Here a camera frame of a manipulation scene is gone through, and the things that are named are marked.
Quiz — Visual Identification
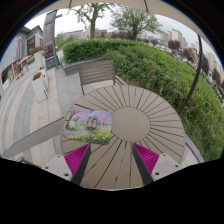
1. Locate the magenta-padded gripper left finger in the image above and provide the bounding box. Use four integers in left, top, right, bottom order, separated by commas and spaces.
40, 143, 93, 186

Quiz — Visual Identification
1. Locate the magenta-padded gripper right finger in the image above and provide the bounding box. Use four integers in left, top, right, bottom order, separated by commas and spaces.
131, 143, 184, 186

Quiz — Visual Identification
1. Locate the flower landscape print mouse pad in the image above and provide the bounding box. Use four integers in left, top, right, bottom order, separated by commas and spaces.
62, 107, 114, 146

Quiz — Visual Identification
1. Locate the white planter with orange flowers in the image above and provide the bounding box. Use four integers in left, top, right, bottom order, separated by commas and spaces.
30, 71, 49, 103

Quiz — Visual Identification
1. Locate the green hedge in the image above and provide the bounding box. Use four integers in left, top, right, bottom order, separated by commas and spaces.
62, 38, 224, 163

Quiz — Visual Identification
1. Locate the black curved umbrella pole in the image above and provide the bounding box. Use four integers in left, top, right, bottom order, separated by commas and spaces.
177, 34, 203, 116

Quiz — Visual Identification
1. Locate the brown slatted chair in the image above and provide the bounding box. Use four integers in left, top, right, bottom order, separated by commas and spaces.
78, 59, 128, 96

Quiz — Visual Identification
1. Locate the white planter with red flowers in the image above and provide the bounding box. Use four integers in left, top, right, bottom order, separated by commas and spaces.
31, 45, 46, 71

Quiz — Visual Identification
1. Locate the grey shop building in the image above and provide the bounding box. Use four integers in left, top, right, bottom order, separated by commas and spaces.
0, 25, 44, 93

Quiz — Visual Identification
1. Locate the tall dark sign pillar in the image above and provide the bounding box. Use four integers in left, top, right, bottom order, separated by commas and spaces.
42, 9, 64, 70

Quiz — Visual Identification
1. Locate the group of apartment buildings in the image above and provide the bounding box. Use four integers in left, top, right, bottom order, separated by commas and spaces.
136, 28, 224, 86

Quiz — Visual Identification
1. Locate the round leafy green tree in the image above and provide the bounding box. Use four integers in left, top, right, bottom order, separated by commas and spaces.
109, 5, 163, 41

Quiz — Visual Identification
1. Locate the sparse-leaved tree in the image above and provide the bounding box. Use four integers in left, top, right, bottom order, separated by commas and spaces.
71, 2, 116, 40

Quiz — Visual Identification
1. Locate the beige umbrella canopy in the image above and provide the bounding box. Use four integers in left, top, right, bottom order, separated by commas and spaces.
36, 0, 208, 44

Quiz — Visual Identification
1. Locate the grey metal chair frame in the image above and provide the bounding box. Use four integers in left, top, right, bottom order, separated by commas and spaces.
1, 117, 66, 160
184, 133, 205, 164

